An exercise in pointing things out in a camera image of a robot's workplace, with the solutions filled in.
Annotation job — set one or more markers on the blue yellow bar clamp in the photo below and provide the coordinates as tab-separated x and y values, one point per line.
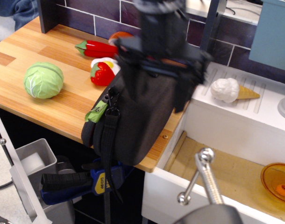
58	188

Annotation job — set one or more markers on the toy ice cream cone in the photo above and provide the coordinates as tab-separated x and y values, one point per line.
228	90

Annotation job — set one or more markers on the red toy chili pepper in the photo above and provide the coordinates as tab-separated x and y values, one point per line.
96	49

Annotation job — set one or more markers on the white toy sink unit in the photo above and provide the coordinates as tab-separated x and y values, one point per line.
246	135

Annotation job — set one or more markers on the black zipper case bag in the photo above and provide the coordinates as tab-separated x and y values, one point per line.
129	128

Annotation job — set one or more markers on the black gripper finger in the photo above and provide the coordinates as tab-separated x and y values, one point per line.
184	89
135	80

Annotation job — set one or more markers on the person blue jeans leg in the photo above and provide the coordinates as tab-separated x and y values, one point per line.
22	11

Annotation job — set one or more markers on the toy salmon sushi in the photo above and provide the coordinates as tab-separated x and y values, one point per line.
120	34

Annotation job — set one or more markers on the green tape zipper tag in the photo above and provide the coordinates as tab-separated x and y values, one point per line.
95	114

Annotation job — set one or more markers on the red toy strawberry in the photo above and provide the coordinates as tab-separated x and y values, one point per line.
101	74

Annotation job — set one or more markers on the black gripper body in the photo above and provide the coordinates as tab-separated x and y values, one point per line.
162	47

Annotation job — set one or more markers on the light blue cabinet door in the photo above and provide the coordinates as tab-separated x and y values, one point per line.
268	46

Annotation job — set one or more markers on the orange plastic bowl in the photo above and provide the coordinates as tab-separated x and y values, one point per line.
273	180

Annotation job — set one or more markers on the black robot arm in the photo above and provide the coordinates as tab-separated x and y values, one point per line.
158	7

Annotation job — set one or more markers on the grey metal bin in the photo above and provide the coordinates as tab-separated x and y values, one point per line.
30	162

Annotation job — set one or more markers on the toy fried egg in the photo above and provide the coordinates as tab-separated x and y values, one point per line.
112	63

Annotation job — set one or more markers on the chrome toy faucet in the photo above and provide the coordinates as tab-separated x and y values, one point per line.
217	212

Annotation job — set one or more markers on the green toy cabbage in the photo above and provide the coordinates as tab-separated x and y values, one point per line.
43	80

